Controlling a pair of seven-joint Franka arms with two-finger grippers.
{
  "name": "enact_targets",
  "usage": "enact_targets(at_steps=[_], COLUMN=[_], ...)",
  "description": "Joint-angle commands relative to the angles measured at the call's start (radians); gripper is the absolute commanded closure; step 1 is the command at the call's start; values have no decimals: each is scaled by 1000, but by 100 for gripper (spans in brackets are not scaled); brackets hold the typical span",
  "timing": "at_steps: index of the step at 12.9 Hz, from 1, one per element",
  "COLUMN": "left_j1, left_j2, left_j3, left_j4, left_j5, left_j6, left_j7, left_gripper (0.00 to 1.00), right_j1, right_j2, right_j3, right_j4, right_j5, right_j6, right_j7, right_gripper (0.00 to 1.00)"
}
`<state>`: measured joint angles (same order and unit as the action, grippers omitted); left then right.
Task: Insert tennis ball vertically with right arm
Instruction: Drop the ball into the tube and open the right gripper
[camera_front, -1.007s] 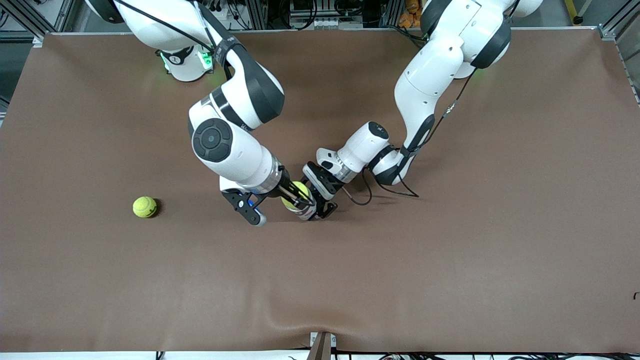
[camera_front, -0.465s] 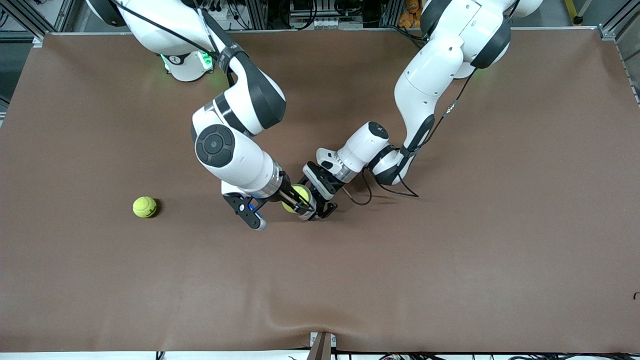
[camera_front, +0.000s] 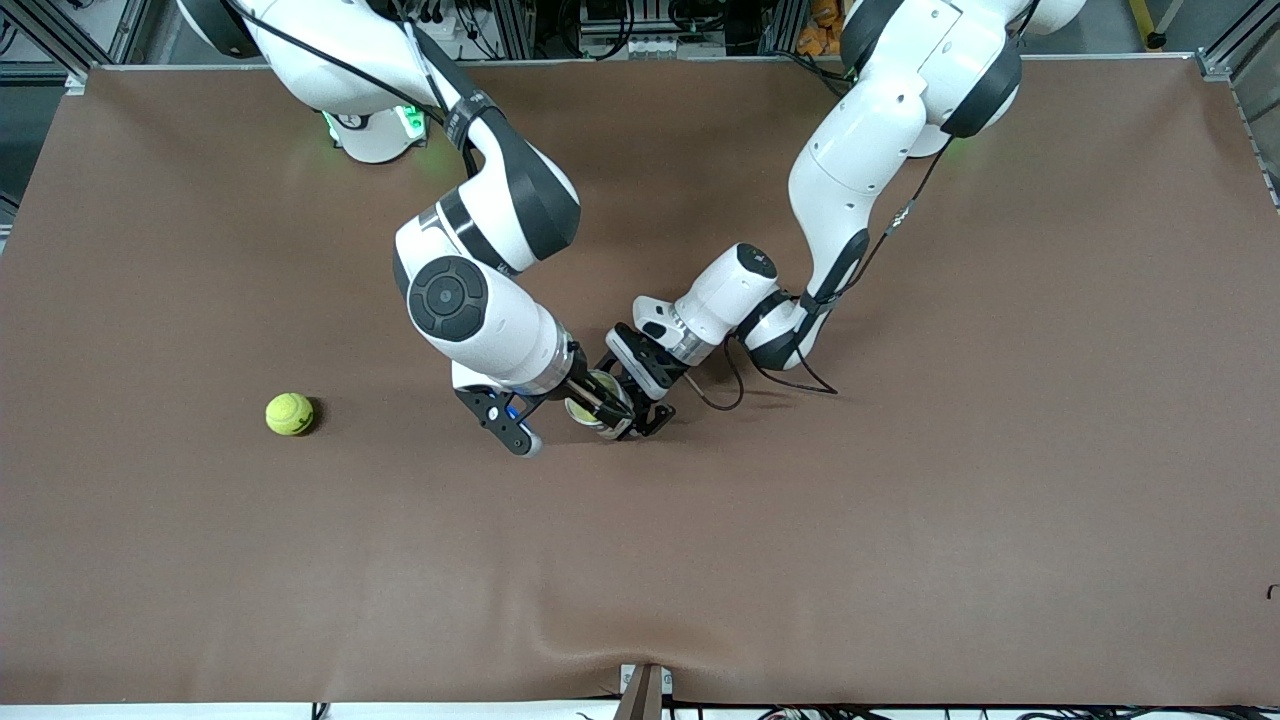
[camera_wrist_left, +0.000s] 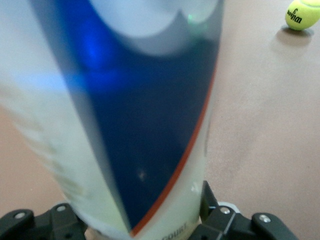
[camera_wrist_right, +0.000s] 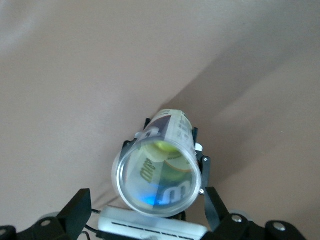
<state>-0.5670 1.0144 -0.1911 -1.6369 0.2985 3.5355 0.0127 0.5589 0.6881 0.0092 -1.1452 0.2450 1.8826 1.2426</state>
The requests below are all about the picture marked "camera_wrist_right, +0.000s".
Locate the brown table cover sheet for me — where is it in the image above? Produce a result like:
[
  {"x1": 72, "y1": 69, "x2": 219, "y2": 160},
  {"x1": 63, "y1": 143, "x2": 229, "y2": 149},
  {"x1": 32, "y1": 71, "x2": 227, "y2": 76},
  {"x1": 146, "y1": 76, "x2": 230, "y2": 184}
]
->
[{"x1": 0, "y1": 0, "x2": 320, "y2": 240}]

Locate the yellow-green Wilson tennis ball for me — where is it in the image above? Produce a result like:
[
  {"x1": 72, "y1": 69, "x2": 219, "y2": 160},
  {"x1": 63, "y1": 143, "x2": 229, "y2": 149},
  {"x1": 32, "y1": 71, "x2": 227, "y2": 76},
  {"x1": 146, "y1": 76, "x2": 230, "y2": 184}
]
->
[{"x1": 144, "y1": 140, "x2": 182, "y2": 163}]

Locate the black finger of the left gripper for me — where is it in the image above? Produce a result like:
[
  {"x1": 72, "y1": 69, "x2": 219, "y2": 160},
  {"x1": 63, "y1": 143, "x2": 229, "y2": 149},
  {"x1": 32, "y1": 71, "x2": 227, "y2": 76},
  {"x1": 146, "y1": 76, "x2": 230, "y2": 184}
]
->
[
  {"x1": 121, "y1": 117, "x2": 152, "y2": 156},
  {"x1": 191, "y1": 126, "x2": 212, "y2": 196}
]

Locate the clear Wilson tennis ball can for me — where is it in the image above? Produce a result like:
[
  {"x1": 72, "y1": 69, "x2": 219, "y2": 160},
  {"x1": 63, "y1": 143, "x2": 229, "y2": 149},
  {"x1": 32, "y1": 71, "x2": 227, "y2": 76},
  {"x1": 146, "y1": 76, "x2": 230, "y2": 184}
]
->
[{"x1": 111, "y1": 108, "x2": 203, "y2": 218}]

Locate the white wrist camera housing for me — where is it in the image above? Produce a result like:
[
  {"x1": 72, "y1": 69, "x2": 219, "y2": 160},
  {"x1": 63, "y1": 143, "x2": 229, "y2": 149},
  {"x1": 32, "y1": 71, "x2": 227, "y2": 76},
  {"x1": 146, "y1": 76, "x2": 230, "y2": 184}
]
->
[{"x1": 97, "y1": 205, "x2": 209, "y2": 240}]

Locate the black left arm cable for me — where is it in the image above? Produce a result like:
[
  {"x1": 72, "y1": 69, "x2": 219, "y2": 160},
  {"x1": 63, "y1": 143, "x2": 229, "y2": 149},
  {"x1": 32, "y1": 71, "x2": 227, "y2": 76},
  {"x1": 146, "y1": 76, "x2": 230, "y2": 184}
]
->
[{"x1": 84, "y1": 209, "x2": 104, "y2": 237}]

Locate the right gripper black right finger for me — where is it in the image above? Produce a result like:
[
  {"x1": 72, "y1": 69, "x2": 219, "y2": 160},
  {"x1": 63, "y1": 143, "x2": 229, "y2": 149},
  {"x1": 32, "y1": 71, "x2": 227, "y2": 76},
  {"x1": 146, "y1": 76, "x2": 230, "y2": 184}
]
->
[{"x1": 201, "y1": 186, "x2": 307, "y2": 240}]

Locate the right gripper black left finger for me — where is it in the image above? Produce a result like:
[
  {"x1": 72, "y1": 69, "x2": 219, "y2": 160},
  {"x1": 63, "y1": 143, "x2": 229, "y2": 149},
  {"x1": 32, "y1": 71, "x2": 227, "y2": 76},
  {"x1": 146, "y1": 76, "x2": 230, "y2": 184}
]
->
[{"x1": 0, "y1": 188, "x2": 93, "y2": 240}]

